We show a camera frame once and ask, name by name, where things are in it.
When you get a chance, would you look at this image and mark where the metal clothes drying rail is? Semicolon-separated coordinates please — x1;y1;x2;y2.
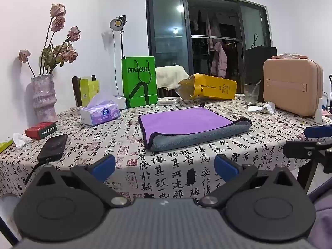
191;35;240;42

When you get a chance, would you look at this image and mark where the pink hard suitcase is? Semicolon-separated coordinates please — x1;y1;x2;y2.
263;57;324;117

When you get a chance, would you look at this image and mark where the hanging pale garment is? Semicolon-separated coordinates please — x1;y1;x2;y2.
205;13;221;51

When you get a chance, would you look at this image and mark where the clear drinking glass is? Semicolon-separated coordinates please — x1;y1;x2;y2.
244;83;259;105

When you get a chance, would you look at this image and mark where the pink cloth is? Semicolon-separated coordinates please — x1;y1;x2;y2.
272;54;308;59

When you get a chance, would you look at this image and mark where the hanging pink jacket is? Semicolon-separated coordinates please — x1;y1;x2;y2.
211;41;227;78

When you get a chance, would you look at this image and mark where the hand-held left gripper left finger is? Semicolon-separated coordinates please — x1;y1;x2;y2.
19;154;131;208

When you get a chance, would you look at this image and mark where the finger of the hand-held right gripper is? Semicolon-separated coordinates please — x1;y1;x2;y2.
283;139;332;161
304;125;332;138

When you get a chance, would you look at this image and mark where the white tube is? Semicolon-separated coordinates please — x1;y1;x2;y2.
315;97;323;123

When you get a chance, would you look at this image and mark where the yellow paper bag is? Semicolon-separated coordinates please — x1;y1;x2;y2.
178;74;238;101

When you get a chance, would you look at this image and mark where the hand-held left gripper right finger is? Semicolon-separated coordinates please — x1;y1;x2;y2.
198;154;309;209

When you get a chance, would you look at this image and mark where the black smartphone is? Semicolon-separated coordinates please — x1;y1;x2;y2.
37;134;68;162

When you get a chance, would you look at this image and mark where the person's purple clothing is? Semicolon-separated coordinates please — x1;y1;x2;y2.
307;185;332;249

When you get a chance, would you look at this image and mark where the small white box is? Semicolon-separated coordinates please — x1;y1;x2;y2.
114;96;127;109

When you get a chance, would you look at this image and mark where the flat white box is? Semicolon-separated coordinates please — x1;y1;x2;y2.
157;96;181;106

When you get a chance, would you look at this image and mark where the green snack packet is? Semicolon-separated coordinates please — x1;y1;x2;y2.
0;139;14;153

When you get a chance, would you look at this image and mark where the dark wooden chair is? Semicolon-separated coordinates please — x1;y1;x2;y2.
72;75;96;107
157;88;182;98

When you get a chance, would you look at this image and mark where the red flat box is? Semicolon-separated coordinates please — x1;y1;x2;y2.
24;122;57;140

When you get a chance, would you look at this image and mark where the studio light on stand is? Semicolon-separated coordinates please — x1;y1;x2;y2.
109;15;127;59

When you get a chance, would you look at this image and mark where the calligraphy printed tablecloth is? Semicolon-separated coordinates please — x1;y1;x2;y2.
0;93;332;205

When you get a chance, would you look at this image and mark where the dark framed glass door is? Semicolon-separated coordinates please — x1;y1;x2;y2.
145;0;271;94

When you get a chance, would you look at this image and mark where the pink speckled ceramic vase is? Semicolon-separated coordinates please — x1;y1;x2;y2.
31;74;58;123

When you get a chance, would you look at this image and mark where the dried pink rose bouquet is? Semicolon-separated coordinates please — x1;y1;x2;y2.
19;3;81;78

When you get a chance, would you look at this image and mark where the purple tissue pack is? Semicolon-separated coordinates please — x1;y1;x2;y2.
80;92;121;127

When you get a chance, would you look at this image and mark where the green paper bag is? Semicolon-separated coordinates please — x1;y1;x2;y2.
121;56;158;109

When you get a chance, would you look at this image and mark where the purple and grey towel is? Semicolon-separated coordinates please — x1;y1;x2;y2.
138;103;253;151

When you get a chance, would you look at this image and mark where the yellow-green open carton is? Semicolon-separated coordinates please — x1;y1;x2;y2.
79;76;100;107

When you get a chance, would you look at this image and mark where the black paper bag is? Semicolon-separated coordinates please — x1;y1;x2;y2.
244;33;277;95

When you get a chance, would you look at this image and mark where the black phone cable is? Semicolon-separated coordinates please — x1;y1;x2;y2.
24;161;51;186

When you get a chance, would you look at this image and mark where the crumpled white tissue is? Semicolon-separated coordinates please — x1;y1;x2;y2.
12;133;32;149
246;102;276;115

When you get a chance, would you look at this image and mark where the cream fleece cloth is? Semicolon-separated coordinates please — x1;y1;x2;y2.
155;65;187;91

